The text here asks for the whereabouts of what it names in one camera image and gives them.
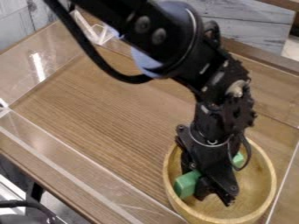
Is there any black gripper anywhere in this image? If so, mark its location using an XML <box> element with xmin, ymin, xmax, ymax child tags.
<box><xmin>175</xmin><ymin>123</ymin><xmax>246</xmax><ymax>207</ymax></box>

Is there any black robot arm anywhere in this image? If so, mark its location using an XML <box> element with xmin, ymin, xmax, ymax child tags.
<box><xmin>43</xmin><ymin>0</ymin><xmax>257</xmax><ymax>205</ymax></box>

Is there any green rectangular block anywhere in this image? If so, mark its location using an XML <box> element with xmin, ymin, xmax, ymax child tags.
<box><xmin>173</xmin><ymin>151</ymin><xmax>248</xmax><ymax>200</ymax></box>

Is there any black table leg frame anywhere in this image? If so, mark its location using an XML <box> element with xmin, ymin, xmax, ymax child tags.
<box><xmin>23</xmin><ymin>180</ymin><xmax>81</xmax><ymax>224</ymax></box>

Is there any black cable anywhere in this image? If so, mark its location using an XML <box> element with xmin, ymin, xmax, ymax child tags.
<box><xmin>0</xmin><ymin>199</ymin><xmax>57</xmax><ymax>224</ymax></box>

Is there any clear acrylic corner bracket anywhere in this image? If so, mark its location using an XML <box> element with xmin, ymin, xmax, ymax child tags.
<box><xmin>74</xmin><ymin>10</ymin><xmax>114</xmax><ymax>46</ymax></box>

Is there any clear acrylic tray wall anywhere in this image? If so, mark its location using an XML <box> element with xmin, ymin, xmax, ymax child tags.
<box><xmin>0</xmin><ymin>23</ymin><xmax>299</xmax><ymax>224</ymax></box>

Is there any wooden brown bowl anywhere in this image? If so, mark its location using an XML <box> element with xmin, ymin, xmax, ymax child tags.
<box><xmin>163</xmin><ymin>138</ymin><xmax>277</xmax><ymax>224</ymax></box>

